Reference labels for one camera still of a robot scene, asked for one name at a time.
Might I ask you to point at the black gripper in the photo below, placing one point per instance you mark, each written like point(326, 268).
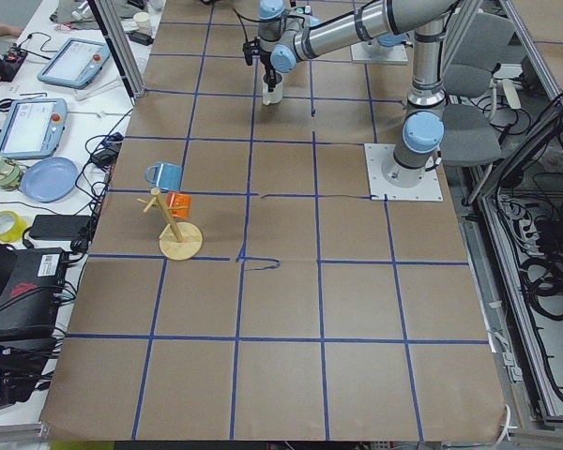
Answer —
point(268, 65)

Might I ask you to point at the grey white mug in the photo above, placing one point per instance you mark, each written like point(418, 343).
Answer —
point(274, 96)

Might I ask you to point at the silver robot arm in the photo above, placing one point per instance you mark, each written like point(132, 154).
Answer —
point(387, 32)
point(389, 40)

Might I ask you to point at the cream paper cup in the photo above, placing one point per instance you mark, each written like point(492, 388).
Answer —
point(143, 22)

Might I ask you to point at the orange cup on stand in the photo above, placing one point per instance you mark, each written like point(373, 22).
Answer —
point(179, 204)

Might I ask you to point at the blue mug on stand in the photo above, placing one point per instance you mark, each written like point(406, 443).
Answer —
point(164, 175)

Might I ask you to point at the wooden mug tree stand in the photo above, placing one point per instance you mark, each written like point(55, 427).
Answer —
point(179, 240)

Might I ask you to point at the far blue teach pendant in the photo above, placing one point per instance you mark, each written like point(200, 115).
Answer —
point(76, 64)

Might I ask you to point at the blue teach pendant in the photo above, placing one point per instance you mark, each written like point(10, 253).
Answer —
point(76, 64)
point(33, 128)

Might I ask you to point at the grey office chair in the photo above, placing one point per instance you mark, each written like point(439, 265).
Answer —
point(469, 139)

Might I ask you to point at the near blue teach pendant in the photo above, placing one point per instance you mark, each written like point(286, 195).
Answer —
point(33, 128)

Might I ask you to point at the blue plate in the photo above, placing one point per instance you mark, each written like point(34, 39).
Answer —
point(49, 180)

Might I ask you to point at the black scissors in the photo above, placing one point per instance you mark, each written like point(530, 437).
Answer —
point(5, 104)

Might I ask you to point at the black power adapter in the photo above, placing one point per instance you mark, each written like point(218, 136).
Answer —
point(58, 227)

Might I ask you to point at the yellow tape roll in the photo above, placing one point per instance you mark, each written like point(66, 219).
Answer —
point(12, 226)

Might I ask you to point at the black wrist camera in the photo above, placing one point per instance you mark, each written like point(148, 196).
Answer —
point(250, 49)

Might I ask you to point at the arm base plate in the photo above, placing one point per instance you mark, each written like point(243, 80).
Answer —
point(362, 52)
point(388, 181)

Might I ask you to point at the aluminium frame post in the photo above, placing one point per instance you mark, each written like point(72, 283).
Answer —
point(116, 39)

